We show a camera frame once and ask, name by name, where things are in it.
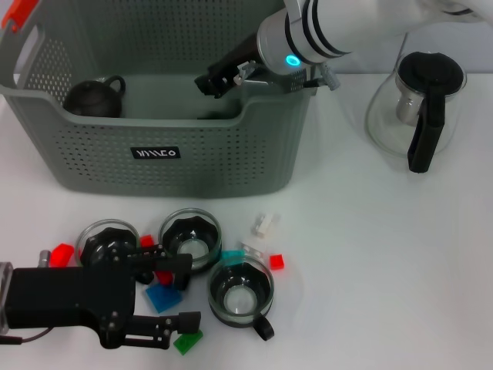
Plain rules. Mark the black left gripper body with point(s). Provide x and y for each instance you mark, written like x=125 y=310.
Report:
x=69 y=297

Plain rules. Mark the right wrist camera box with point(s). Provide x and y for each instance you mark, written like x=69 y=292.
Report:
x=298 y=81

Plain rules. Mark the teal square plate brick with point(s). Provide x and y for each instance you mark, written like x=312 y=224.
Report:
x=231 y=255

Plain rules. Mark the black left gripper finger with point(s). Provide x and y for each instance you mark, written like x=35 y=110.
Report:
x=188 y=321
x=177 y=265

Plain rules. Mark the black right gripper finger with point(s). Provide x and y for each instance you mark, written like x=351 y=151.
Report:
x=204 y=85
x=224 y=89

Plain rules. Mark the white toy brick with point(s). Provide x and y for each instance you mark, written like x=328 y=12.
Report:
x=254 y=246
x=265 y=225

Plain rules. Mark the grey perforated storage bin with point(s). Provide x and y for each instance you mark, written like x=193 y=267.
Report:
x=192 y=169

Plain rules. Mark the dark red long brick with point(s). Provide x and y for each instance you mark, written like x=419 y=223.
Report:
x=163 y=278

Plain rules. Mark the blue square plate brick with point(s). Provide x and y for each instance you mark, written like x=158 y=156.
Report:
x=163 y=298

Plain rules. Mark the glass pitcher black lid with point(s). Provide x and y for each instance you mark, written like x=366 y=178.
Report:
x=423 y=142

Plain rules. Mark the bright red sloped brick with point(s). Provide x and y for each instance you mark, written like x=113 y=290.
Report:
x=61 y=254

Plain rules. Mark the green rectangular brick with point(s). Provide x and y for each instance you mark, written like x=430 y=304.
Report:
x=186 y=343

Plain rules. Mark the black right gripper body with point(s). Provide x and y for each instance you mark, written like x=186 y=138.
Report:
x=242 y=52

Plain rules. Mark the small red square brick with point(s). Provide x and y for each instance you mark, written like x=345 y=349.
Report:
x=146 y=242
x=276 y=263

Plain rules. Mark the dark brown clay teapot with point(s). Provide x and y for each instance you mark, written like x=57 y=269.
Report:
x=92 y=99

